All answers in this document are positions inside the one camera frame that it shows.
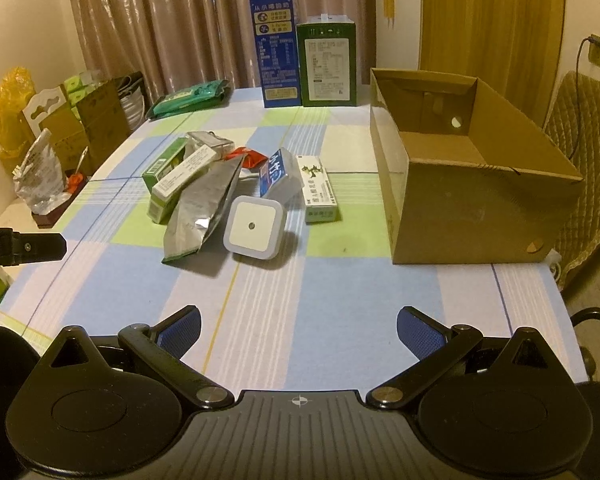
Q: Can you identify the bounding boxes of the red snack packet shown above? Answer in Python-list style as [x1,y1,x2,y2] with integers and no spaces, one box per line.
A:
[224,146,268,171]

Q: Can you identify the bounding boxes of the brown cardboard carrier box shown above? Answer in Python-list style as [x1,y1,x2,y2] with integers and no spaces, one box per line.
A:
[21,81,131,177]

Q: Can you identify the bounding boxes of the stacked white bowls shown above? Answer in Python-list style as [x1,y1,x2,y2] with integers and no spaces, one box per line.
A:
[116,72,146,131]

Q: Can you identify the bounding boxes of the blue milk carton box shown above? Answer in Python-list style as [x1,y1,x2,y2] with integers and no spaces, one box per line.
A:
[249,0,301,108]

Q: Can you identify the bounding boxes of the white long medicine box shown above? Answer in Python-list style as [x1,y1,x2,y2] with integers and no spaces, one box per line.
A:
[151,145,218,202]

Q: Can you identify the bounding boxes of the white square night light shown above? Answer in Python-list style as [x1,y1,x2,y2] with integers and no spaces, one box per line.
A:
[223,195,287,260]

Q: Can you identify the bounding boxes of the green wet wipes pack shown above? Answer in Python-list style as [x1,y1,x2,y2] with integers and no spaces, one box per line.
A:
[146,79,230,120]

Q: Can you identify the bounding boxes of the crumpled silver white bag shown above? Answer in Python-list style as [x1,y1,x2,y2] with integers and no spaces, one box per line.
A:
[12,128,70,216]

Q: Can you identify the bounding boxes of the yellow plastic bag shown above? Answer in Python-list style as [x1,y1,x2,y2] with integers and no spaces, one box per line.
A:
[0,66,36,176]

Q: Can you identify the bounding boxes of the dark charger cable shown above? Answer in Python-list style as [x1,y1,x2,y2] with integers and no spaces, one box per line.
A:
[569,34,600,162]

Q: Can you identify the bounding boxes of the white green medicine box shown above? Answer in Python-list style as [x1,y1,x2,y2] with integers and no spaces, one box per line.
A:
[297,155,338,224]

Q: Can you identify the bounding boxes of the green tissue boxes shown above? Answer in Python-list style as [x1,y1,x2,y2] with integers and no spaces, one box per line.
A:
[62,70,104,107]

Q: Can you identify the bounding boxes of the clear box blue label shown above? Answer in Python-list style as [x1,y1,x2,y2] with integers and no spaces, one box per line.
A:
[259,148,302,205]

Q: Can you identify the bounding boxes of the clear plastic small box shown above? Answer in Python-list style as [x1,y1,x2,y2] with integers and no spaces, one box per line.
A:
[185,131,235,158]

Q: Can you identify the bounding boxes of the quilted covered chair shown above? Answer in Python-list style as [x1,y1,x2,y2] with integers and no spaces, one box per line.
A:
[545,70,600,289]

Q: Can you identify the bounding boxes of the dark green carton box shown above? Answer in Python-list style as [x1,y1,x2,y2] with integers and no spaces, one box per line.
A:
[297,14,358,107]

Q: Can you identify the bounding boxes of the beige curtain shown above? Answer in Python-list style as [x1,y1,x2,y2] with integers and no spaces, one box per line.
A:
[70,0,376,100]

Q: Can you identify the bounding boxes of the checkered tablecloth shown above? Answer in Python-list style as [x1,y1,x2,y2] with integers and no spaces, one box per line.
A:
[0,89,586,392]

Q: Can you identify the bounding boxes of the silver foil pouch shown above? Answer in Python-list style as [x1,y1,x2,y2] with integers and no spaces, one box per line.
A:
[162,155,245,263]

